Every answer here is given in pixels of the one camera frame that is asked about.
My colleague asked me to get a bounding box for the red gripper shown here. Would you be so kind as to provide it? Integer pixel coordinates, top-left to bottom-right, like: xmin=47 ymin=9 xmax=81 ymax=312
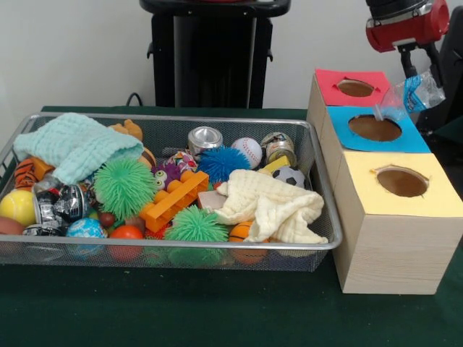
xmin=365 ymin=0 xmax=451 ymax=88

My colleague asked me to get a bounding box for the crushed clear plastic bottle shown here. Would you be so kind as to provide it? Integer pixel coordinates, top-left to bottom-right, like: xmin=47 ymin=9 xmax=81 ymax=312
xmin=375 ymin=70 xmax=446 ymax=122

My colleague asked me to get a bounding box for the mint green cloth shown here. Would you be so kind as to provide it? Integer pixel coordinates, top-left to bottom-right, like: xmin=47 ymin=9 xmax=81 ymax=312
xmin=12 ymin=112 xmax=145 ymax=184

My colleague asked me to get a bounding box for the wooden box with three holes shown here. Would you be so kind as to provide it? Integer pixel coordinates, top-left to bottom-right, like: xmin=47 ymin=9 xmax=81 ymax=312
xmin=306 ymin=68 xmax=463 ymax=296

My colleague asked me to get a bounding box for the silver mesh bin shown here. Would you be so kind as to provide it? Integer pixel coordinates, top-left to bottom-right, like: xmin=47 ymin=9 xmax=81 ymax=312
xmin=0 ymin=111 xmax=344 ymax=273

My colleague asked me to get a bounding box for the dark green tablecloth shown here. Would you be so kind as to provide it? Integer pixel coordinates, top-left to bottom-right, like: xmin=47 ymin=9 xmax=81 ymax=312
xmin=0 ymin=105 xmax=463 ymax=347
xmin=432 ymin=117 xmax=463 ymax=146

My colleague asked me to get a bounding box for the black and white soccer ball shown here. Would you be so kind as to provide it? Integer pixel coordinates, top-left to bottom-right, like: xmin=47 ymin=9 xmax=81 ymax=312
xmin=271 ymin=166 xmax=307 ymax=189

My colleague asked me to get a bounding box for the white toy baseball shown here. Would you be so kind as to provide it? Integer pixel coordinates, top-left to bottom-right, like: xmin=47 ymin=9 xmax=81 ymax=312
xmin=231 ymin=137 xmax=263 ymax=170

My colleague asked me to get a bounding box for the cream cloth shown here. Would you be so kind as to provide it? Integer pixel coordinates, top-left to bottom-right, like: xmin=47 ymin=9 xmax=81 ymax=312
xmin=213 ymin=168 xmax=329 ymax=245

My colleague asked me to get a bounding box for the blue spiky rubber ball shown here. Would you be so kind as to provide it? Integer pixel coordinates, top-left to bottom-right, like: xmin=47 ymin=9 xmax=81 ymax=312
xmin=197 ymin=146 xmax=251 ymax=184

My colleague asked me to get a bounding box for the green spiky rubber ball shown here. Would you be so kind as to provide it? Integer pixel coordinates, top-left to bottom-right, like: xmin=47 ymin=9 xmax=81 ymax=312
xmin=164 ymin=205 xmax=220 ymax=242
xmin=93 ymin=158 xmax=158 ymax=221

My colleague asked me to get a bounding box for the orange toy building block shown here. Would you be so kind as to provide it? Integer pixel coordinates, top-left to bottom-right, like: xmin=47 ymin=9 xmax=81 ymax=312
xmin=139 ymin=170 xmax=210 ymax=233

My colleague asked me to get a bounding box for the crushed black can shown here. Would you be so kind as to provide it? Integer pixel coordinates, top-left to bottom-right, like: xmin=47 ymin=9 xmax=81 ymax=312
xmin=33 ymin=184 xmax=91 ymax=232

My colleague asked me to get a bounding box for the yellow ball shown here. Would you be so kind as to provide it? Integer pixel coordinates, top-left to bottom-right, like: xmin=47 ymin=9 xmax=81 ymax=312
xmin=0 ymin=189 xmax=37 ymax=227

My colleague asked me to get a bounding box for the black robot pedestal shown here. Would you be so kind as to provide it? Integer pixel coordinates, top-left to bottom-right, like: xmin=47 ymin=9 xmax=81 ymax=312
xmin=139 ymin=0 xmax=292 ymax=109

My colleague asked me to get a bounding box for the black cable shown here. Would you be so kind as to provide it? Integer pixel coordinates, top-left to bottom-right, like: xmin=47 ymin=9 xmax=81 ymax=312
xmin=124 ymin=92 xmax=153 ymax=107

